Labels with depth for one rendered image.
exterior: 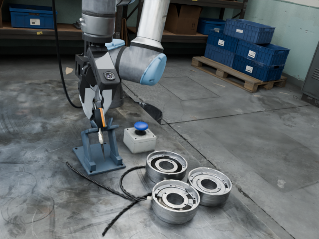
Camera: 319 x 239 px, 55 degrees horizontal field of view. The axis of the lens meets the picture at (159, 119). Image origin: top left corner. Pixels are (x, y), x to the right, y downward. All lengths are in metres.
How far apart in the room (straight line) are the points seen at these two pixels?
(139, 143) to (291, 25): 4.50
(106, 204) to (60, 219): 0.10
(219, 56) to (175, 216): 4.26
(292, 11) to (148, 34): 4.28
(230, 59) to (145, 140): 3.89
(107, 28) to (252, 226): 0.54
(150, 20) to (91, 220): 0.66
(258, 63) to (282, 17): 1.18
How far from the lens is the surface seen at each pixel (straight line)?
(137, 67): 1.03
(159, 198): 0.68
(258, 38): 4.41
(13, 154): 0.87
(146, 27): 1.05
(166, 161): 0.80
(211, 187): 0.78
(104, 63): 0.71
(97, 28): 0.71
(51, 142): 0.91
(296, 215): 2.22
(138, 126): 0.86
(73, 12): 4.66
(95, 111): 0.78
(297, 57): 5.07
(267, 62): 4.27
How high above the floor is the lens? 1.27
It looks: 26 degrees down
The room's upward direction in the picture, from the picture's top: 9 degrees clockwise
